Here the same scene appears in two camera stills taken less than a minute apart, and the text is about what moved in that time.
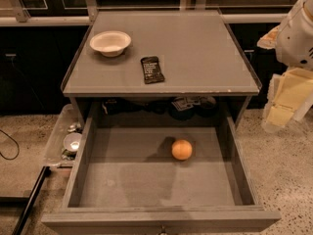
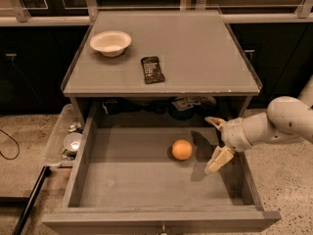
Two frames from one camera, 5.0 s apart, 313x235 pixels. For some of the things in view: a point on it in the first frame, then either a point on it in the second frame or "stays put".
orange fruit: (182, 149) stays put
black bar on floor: (44, 172) stays put
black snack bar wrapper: (152, 70) stays put
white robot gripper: (295, 44) to (233, 133)
